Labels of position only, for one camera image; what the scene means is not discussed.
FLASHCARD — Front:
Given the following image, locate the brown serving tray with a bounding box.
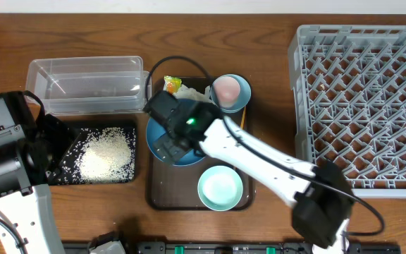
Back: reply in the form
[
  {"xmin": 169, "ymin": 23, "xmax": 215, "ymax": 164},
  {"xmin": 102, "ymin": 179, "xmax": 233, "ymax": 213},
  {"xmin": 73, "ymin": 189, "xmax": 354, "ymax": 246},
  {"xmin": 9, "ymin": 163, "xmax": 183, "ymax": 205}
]
[{"xmin": 147, "ymin": 77, "xmax": 256, "ymax": 211}]

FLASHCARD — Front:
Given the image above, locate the white rice pile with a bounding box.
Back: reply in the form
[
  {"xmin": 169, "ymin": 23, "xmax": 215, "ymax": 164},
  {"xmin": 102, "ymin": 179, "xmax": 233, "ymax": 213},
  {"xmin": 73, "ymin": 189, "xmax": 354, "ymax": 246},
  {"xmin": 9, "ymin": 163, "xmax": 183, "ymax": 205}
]
[{"xmin": 60, "ymin": 126, "xmax": 136, "ymax": 184}]

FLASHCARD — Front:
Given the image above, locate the mint green bowl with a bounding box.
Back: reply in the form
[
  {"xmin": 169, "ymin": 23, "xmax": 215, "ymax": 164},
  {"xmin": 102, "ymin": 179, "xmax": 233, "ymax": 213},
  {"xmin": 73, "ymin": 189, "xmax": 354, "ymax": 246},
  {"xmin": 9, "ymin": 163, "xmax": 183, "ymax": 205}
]
[{"xmin": 197, "ymin": 165, "xmax": 243, "ymax": 212}]

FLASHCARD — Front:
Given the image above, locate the wooden chopstick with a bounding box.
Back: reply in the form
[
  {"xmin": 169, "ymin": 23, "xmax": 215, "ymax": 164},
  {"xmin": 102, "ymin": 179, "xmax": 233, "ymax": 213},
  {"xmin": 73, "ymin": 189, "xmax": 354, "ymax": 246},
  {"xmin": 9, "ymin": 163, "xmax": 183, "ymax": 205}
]
[{"xmin": 240, "ymin": 107, "xmax": 247, "ymax": 129}]

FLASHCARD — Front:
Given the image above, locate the pink plastic cup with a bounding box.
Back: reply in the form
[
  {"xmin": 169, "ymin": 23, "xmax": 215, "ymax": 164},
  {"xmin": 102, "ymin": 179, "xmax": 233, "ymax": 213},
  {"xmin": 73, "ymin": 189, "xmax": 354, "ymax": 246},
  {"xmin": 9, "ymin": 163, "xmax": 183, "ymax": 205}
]
[{"xmin": 213, "ymin": 76, "xmax": 240, "ymax": 108}]

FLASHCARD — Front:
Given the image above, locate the light blue small bowl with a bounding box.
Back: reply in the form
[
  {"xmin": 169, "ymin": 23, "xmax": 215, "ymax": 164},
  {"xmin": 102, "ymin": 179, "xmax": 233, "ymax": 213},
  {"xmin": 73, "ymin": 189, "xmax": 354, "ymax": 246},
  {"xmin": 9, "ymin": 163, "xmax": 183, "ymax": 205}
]
[{"xmin": 210, "ymin": 74, "xmax": 252, "ymax": 114}]

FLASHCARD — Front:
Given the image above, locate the crumpled white tissue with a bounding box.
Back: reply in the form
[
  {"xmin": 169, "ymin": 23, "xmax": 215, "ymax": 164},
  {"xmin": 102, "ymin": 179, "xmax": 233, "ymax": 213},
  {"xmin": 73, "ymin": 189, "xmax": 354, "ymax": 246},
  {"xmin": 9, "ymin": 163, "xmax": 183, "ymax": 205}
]
[{"xmin": 173, "ymin": 85, "xmax": 213, "ymax": 103}]

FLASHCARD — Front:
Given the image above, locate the yellow green snack wrapper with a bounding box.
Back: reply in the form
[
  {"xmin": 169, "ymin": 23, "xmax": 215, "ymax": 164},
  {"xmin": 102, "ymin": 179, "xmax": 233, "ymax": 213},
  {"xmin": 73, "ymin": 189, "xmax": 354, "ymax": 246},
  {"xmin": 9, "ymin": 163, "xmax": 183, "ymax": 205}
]
[{"xmin": 164, "ymin": 75, "xmax": 182, "ymax": 94}]

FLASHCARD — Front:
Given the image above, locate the dark blue bowl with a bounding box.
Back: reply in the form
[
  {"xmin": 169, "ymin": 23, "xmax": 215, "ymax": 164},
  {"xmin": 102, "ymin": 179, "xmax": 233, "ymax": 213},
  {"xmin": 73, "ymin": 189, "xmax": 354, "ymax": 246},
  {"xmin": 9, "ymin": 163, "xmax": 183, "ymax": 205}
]
[{"xmin": 146, "ymin": 117, "xmax": 206, "ymax": 167}]

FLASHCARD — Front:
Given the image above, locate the clear plastic bin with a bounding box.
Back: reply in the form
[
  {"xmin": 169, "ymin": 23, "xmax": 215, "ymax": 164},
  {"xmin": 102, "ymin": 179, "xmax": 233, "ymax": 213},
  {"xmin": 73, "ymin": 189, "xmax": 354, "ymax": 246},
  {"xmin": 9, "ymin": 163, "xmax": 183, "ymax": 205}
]
[{"xmin": 25, "ymin": 56, "xmax": 152, "ymax": 116}]

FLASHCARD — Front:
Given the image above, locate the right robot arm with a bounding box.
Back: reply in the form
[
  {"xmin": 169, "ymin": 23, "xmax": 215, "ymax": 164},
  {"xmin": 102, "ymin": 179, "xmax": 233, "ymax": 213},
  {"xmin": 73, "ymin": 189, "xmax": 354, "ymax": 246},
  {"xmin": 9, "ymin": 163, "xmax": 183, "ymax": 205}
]
[{"xmin": 144, "ymin": 99, "xmax": 354, "ymax": 253}]

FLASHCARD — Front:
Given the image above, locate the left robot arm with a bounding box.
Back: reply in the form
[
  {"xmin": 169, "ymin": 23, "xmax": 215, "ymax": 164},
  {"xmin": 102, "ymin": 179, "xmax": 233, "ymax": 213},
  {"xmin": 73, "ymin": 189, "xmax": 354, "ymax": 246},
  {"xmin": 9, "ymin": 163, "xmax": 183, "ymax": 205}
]
[{"xmin": 0, "ymin": 90, "xmax": 75, "ymax": 253}]

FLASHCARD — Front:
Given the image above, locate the black waste tray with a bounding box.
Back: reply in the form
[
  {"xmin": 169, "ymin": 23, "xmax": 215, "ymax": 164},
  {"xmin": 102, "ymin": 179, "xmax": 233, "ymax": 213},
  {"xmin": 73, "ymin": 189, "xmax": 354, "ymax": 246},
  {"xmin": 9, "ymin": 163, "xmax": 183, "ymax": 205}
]
[{"xmin": 44, "ymin": 119, "xmax": 139, "ymax": 187}]

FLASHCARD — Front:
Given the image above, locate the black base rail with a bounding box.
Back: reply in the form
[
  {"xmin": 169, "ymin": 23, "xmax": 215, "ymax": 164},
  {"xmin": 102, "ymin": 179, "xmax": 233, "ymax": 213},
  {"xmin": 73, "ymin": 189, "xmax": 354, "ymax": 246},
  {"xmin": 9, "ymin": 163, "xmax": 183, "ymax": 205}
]
[{"xmin": 61, "ymin": 240, "xmax": 402, "ymax": 254}]

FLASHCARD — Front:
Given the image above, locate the grey dishwasher rack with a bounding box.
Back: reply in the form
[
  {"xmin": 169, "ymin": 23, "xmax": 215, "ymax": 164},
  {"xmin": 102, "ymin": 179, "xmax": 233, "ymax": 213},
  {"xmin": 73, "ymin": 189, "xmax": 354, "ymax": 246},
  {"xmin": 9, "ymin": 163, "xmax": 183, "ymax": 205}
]
[{"xmin": 288, "ymin": 25, "xmax": 406, "ymax": 199}]

